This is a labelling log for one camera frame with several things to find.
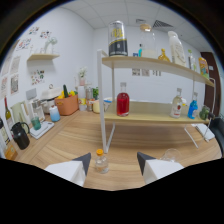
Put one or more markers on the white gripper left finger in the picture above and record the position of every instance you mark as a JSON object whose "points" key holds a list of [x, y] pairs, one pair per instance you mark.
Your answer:
{"points": [[71, 170]]}

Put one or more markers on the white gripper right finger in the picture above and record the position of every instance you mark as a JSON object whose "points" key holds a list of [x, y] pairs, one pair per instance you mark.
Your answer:
{"points": [[156, 169]]}

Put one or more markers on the small clear bottle orange cap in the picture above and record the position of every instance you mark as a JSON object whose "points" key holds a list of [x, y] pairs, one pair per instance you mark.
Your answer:
{"points": [[101, 165]]}

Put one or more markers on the blue liquid bottle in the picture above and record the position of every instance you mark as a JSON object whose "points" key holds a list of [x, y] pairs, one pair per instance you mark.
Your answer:
{"points": [[192, 109]]}

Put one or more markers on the large white milk bottle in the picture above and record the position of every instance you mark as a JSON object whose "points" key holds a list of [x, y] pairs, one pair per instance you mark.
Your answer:
{"points": [[177, 50]]}

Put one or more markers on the green cup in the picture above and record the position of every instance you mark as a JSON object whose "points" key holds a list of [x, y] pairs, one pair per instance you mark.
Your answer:
{"points": [[36, 123]]}

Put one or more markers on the yellow cup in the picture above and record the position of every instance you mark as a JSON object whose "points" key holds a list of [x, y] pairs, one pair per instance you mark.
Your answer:
{"points": [[96, 106]]}

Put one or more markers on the clear glass with ice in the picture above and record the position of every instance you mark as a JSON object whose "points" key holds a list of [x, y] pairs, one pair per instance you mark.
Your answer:
{"points": [[171, 155]]}

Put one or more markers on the white kitchen scale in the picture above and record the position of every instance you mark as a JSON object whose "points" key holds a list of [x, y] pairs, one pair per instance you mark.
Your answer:
{"points": [[43, 130]]}

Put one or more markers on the white and blue small bottle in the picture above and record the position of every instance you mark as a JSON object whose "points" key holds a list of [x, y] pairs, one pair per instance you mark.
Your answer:
{"points": [[54, 115]]}

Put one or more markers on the white notebook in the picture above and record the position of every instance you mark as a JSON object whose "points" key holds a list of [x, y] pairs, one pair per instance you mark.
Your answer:
{"points": [[204, 131]]}

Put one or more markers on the black kettle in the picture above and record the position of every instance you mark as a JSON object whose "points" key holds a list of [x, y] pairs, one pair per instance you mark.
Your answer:
{"points": [[20, 136]]}

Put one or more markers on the orange box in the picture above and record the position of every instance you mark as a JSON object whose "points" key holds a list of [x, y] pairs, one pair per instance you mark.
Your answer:
{"points": [[10, 152]]}

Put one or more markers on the clear bottle red apple label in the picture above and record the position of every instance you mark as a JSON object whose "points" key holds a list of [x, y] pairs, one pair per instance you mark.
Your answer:
{"points": [[176, 108]]}

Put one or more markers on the orange storage basket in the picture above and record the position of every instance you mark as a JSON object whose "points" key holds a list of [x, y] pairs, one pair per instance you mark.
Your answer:
{"points": [[66, 106]]}

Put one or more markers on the black chair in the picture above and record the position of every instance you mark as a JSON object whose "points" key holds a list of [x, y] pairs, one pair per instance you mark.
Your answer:
{"points": [[218, 135]]}

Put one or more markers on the red liquid glass bottle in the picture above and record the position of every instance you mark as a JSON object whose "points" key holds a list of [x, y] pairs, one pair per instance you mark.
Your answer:
{"points": [[122, 105]]}

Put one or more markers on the green glass jar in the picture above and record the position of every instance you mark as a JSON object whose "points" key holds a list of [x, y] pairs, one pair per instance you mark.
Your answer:
{"points": [[204, 113]]}

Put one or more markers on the green cucumber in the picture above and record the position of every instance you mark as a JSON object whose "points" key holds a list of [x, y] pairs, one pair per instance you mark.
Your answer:
{"points": [[65, 90]]}

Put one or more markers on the green potted plant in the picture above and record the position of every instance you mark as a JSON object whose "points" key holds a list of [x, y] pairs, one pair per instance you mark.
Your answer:
{"points": [[95, 93]]}

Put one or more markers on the green wine bottle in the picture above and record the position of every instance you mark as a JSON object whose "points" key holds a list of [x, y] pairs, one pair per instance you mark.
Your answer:
{"points": [[7, 111]]}

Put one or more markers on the white vase with flowers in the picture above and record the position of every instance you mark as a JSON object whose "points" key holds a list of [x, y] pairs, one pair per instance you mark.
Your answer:
{"points": [[82, 78]]}

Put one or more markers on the brown door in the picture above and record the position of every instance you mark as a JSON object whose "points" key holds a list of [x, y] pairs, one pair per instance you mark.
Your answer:
{"points": [[210, 86]]}

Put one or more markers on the two-tier wood and white rack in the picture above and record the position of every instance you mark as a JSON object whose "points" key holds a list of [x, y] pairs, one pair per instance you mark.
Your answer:
{"points": [[150, 62]]}

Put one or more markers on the yellow snack can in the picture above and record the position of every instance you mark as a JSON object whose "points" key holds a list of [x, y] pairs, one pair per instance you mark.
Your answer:
{"points": [[203, 68]]}

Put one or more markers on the amber round bottle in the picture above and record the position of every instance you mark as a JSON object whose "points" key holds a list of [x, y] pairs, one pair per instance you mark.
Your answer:
{"points": [[163, 57]]}

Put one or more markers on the clear bottle green cap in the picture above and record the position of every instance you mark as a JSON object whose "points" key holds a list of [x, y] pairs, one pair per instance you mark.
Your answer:
{"points": [[191, 61]]}

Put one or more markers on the small blue carton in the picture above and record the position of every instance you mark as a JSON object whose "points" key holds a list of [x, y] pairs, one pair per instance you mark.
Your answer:
{"points": [[135, 54]]}

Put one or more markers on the small teal bottle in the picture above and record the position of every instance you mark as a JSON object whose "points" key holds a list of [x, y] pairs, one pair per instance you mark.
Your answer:
{"points": [[140, 51]]}

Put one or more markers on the white figurine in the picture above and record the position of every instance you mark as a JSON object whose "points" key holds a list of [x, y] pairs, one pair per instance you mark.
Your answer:
{"points": [[50, 45]]}

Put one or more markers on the tall black and yellow can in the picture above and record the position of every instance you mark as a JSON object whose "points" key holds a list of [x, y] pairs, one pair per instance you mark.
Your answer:
{"points": [[117, 40]]}

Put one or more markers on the ceiling air vent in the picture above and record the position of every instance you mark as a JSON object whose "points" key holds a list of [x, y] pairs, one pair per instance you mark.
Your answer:
{"points": [[162, 24]]}

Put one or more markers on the square ceiling diffuser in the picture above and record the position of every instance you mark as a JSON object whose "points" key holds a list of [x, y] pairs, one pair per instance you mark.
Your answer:
{"points": [[140, 21]]}

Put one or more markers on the grey wall socket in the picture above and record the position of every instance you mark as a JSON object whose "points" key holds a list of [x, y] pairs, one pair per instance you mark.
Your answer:
{"points": [[31, 94]]}

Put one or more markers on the wooden wall shelf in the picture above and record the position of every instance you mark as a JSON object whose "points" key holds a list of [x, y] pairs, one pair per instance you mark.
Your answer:
{"points": [[43, 57]]}

